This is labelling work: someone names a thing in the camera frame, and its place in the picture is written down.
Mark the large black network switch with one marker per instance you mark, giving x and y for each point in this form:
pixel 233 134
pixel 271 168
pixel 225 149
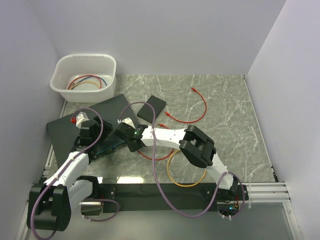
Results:
pixel 63 133

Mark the small black switch box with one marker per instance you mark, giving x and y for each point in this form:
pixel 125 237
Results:
pixel 146 113

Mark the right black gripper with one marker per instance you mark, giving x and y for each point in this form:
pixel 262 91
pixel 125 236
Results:
pixel 132 148

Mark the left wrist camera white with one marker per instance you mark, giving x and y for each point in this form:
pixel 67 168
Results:
pixel 79 119

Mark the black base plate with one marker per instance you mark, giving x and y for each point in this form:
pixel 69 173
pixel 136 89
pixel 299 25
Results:
pixel 147 197

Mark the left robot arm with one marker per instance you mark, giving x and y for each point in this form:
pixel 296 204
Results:
pixel 51 203

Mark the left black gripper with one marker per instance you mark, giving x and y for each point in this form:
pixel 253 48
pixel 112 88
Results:
pixel 107 128

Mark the white plastic tub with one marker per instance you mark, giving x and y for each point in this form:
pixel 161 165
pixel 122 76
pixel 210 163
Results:
pixel 85 78

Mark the aluminium rail right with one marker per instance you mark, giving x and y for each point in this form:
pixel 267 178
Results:
pixel 268 192

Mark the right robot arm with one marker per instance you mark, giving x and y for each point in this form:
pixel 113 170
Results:
pixel 197 147

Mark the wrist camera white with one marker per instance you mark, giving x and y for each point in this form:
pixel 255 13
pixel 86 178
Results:
pixel 127 121
pixel 79 119

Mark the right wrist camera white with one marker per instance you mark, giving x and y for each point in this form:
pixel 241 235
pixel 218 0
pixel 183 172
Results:
pixel 127 121

